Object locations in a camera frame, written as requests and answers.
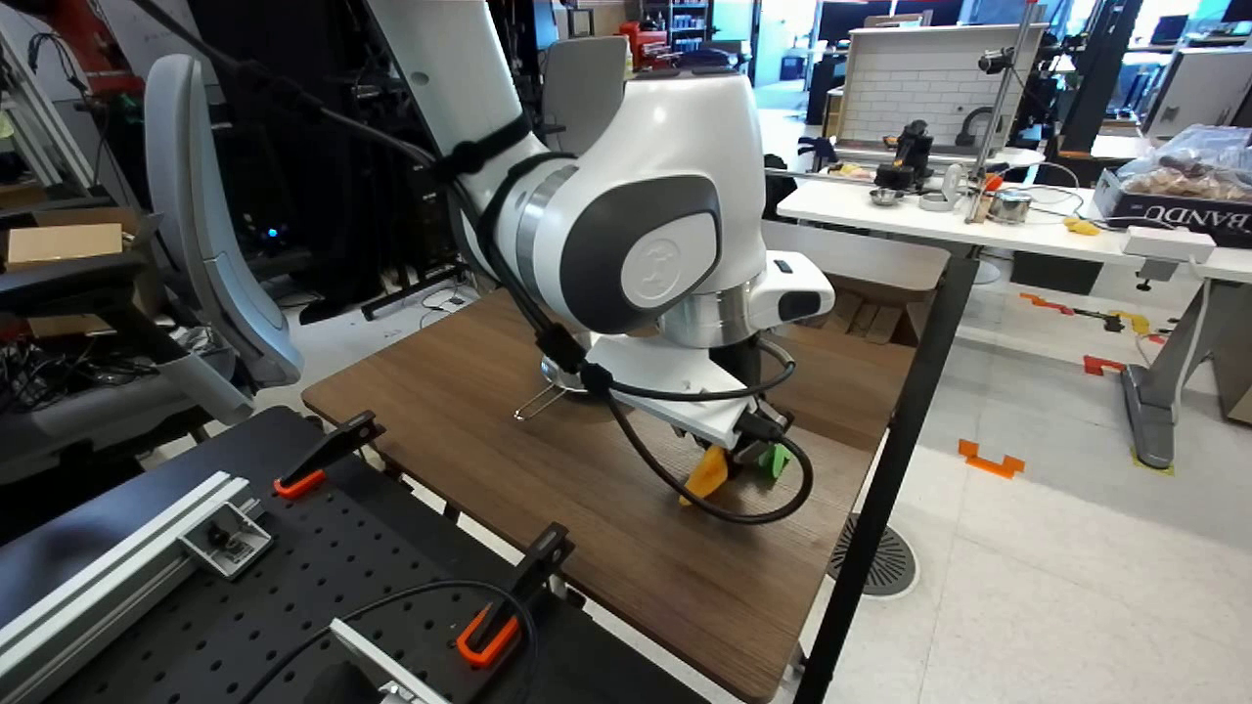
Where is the short aluminium extrusion rail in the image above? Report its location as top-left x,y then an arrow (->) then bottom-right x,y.
323,612 -> 455,704

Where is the black backpack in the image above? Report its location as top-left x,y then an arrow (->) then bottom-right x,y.
757,164 -> 803,217

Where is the black perforated breadboard table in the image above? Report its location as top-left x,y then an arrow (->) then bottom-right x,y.
0,402 -> 708,704

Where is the round floor drain cover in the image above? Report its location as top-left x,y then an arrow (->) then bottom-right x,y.
825,524 -> 919,600

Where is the black metal table leg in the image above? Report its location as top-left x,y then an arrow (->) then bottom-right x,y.
794,247 -> 987,704

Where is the orange floor tape bracket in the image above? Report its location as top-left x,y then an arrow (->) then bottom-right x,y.
956,438 -> 1027,481

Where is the thin black cable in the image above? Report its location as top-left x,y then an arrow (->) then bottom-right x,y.
240,577 -> 543,704

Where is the white desk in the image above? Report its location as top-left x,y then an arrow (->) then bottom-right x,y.
776,159 -> 1252,474

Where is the white pegboard panel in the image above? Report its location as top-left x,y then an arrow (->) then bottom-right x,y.
834,19 -> 1047,156

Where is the long aluminium extrusion rail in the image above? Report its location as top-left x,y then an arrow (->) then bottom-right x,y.
0,469 -> 256,704

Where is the grey high-back chair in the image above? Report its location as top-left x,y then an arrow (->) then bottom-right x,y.
136,49 -> 306,391

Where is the small metal corner bracket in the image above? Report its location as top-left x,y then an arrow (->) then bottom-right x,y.
180,501 -> 276,581

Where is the flat cardboard piece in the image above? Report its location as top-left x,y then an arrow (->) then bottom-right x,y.
0,217 -> 130,269

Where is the black box with clear bag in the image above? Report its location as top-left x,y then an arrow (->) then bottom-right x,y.
1090,119 -> 1252,248

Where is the brown wooden table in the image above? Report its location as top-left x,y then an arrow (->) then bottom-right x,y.
301,286 -> 919,704

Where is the black clamp orange handle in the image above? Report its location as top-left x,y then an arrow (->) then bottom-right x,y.
271,409 -> 386,505
451,520 -> 580,673

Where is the small black desk device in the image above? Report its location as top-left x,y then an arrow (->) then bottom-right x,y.
867,115 -> 940,198

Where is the brown wooden raised shelf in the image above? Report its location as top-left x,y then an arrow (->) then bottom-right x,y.
757,213 -> 956,297

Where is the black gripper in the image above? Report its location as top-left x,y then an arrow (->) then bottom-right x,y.
726,402 -> 794,484

